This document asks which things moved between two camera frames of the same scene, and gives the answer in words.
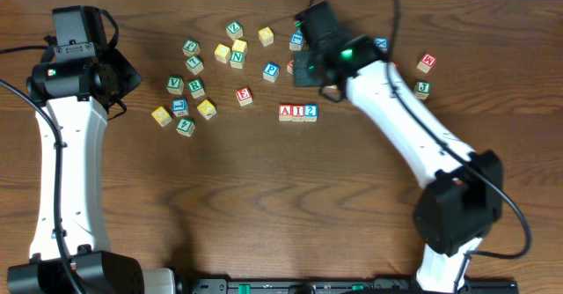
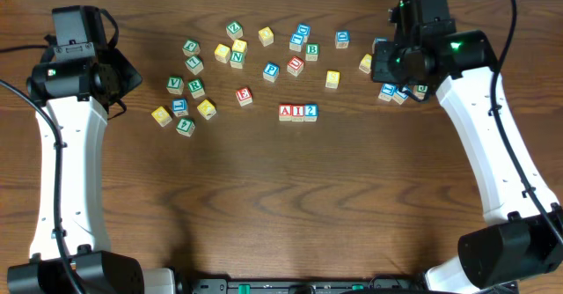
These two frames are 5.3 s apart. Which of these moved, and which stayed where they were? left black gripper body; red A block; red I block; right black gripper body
Moved: right black gripper body
Stayed: red A block; left black gripper body; red I block
